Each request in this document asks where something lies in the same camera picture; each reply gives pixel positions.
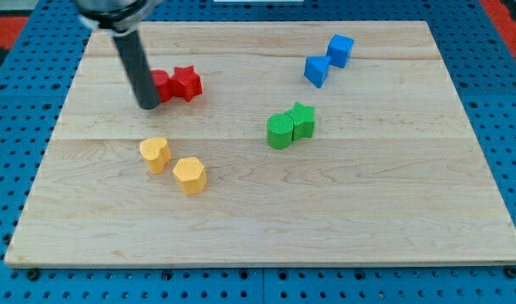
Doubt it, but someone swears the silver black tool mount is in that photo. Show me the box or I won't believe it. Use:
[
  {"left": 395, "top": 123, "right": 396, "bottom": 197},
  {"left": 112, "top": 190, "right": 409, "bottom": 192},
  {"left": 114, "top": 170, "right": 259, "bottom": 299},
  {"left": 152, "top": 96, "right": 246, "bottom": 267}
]
[{"left": 73, "top": 0, "right": 162, "bottom": 32}]

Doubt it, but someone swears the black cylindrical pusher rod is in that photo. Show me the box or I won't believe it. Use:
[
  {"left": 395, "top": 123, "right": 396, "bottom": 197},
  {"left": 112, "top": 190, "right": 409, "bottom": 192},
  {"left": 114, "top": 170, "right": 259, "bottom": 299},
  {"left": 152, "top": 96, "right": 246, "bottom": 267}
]
[{"left": 113, "top": 30, "right": 160, "bottom": 110}]

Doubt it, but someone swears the red cylinder block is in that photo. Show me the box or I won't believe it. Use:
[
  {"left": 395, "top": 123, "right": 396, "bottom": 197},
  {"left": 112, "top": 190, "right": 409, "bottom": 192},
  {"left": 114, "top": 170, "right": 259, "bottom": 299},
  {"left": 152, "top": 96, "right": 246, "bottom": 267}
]
[{"left": 151, "top": 69, "right": 172, "bottom": 103}]

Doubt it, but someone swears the red star block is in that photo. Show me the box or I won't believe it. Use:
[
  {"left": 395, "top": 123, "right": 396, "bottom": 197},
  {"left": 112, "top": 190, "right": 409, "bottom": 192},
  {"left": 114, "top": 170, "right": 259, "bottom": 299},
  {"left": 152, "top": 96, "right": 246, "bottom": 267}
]
[{"left": 170, "top": 65, "right": 203, "bottom": 102}]

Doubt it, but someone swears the yellow heart block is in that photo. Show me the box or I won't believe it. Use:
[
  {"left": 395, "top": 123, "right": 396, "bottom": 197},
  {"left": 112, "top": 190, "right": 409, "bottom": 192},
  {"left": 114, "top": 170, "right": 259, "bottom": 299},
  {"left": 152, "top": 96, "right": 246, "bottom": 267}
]
[{"left": 139, "top": 137, "right": 171, "bottom": 174}]

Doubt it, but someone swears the yellow hexagon block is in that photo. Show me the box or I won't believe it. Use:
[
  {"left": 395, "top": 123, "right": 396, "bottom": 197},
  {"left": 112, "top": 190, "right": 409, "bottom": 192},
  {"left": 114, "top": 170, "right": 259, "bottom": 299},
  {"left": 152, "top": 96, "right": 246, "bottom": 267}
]
[{"left": 172, "top": 157, "right": 208, "bottom": 195}]

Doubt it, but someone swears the green cylinder block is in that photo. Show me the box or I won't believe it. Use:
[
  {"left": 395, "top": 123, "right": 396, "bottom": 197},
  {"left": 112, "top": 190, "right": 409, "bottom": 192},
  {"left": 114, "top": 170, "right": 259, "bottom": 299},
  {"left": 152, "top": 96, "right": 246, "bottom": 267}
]
[{"left": 267, "top": 113, "right": 294, "bottom": 149}]

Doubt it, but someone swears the green star block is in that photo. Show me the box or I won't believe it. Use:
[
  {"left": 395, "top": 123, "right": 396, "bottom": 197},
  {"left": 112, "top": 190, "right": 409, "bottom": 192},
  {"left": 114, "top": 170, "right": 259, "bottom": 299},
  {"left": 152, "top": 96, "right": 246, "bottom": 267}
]
[{"left": 285, "top": 101, "right": 315, "bottom": 141}]

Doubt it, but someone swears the blue triangle block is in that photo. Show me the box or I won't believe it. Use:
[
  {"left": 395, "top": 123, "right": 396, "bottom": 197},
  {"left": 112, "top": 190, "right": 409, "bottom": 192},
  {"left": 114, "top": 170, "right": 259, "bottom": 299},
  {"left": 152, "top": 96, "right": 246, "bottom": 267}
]
[{"left": 303, "top": 56, "right": 331, "bottom": 88}]

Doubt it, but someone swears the wooden board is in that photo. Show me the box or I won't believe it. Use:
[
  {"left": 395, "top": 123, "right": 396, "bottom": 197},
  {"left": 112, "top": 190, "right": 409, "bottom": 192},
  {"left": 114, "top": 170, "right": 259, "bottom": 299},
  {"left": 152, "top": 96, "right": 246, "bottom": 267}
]
[{"left": 5, "top": 21, "right": 516, "bottom": 269}]

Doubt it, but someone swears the blue cube block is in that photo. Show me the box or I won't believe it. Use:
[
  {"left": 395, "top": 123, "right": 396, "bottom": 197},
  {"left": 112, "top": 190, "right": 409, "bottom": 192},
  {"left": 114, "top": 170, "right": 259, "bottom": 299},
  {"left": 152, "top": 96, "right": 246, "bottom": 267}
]
[{"left": 326, "top": 35, "right": 355, "bottom": 68}]

